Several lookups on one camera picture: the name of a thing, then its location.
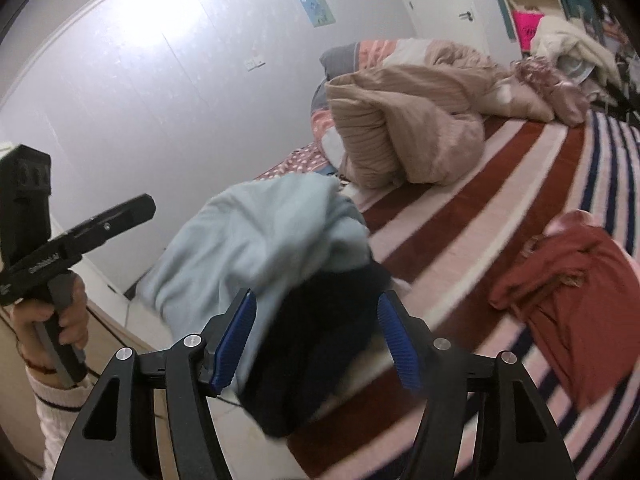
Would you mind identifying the patterned pink grey bedding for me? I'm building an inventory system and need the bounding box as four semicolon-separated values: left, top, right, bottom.
252;39;441;182

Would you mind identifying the tan ribbed quilt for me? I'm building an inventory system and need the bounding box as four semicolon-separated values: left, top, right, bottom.
325;37;551;190

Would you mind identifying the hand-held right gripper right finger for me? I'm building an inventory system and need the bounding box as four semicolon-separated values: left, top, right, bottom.
376;287;573;480

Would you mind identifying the pink satin garment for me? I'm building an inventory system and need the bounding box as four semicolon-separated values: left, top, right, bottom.
510;57;591;126

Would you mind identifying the light blue shirt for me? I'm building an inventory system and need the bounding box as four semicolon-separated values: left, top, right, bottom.
136;175;371;396

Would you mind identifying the white door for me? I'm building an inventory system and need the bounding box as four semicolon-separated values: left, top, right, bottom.
385;0;501;51

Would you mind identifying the rust red garment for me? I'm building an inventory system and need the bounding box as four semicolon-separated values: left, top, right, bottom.
489;212;640;411

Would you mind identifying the dark navy garment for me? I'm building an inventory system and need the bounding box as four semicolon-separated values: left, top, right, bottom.
237;262;393;438

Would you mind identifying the light blue wall poster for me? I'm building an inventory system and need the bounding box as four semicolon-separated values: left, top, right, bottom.
298;0;336;27

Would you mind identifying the cream blanket pile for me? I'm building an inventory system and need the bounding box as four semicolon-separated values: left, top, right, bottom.
530;15;623;88

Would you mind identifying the person's left hand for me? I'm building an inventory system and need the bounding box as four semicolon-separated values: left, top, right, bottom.
10;276;90;375

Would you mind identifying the bright pink bag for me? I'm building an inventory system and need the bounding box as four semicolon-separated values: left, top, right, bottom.
517;10;546;48

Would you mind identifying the striped fleece blanket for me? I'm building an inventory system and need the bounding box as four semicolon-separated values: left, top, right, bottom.
285;110;640;480

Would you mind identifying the person's left forearm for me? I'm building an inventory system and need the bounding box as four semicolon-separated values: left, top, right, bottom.
22;360;101;480

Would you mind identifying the red string bracelet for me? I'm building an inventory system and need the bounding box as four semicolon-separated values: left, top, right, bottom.
22;357;60;377

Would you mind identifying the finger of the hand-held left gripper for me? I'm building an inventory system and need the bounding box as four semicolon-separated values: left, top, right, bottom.
65;193;157;261

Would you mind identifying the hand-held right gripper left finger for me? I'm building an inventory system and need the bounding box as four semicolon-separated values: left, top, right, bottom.
57;287;258;480

